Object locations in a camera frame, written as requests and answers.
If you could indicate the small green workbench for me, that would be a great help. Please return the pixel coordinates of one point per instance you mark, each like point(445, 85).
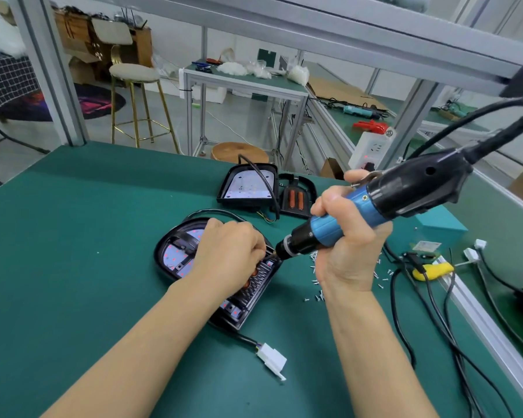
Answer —
point(244, 82)

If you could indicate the round brown wooden stool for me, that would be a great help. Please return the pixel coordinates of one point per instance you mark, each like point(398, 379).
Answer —
point(240, 152)

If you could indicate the white crumpled bag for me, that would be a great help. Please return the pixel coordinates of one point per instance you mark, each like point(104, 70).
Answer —
point(298, 75)

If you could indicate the stack of unassembled lamp housings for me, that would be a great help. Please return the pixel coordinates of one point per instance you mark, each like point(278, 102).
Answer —
point(248, 185)

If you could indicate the blue black electric screwdriver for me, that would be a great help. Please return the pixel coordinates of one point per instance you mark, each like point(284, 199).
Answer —
point(418, 180)

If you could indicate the yellow plug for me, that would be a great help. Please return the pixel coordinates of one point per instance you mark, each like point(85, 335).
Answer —
point(433, 271)

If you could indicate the teal power supply box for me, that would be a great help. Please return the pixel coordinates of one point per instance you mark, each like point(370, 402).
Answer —
point(440, 226)

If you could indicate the red tool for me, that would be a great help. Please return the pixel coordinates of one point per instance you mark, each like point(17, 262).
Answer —
point(370, 127)

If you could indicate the person's right hand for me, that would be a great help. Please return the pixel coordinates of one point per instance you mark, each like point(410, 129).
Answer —
point(349, 252)

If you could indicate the heap of small silver screws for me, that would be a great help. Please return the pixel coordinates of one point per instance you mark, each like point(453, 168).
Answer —
point(318, 278)

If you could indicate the brown wooden cabinet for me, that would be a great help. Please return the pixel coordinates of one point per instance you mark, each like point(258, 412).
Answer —
point(139, 43)

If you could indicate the teal hand tool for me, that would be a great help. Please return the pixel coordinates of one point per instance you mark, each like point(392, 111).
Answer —
point(359, 110)

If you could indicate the person's left hand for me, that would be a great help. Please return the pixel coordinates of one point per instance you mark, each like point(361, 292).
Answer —
point(227, 257)

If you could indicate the colourful round rug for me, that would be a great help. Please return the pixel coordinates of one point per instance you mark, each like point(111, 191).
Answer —
point(78, 102)

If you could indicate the white power strip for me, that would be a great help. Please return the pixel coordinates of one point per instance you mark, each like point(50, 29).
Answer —
point(370, 150)

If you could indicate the white plastic bags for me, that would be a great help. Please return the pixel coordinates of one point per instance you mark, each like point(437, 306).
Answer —
point(0, 35)

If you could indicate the person's right forearm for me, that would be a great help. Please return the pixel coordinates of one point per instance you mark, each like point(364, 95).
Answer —
point(375, 352)

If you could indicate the round beige stool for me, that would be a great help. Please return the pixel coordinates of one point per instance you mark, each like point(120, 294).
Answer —
point(132, 72)

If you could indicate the white handheld device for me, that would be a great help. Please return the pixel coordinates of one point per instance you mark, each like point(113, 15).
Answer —
point(410, 0)

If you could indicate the aluminium shelf frame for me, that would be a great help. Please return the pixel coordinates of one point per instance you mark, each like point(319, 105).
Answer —
point(331, 30)

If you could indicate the person's left forearm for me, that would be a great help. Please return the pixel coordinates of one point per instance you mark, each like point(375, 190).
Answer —
point(131, 361)

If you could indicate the black checked cloth table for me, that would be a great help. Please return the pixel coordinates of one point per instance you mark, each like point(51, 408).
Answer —
point(9, 82)

